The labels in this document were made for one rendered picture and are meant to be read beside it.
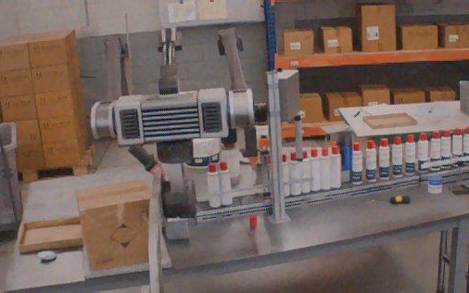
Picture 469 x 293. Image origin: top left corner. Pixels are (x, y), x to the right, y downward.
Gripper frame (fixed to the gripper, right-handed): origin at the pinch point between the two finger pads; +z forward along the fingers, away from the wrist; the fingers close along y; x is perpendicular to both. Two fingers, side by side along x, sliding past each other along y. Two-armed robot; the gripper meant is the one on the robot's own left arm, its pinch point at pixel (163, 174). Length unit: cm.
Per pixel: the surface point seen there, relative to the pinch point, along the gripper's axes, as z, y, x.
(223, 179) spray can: 21.6, -1.7, -16.9
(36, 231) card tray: -24, 9, 64
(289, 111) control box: 16, -17, -59
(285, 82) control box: 5, -18, -66
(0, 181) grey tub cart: -34, 186, 120
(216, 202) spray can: 26.6, -2.4, -6.7
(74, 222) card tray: -12, 13, 49
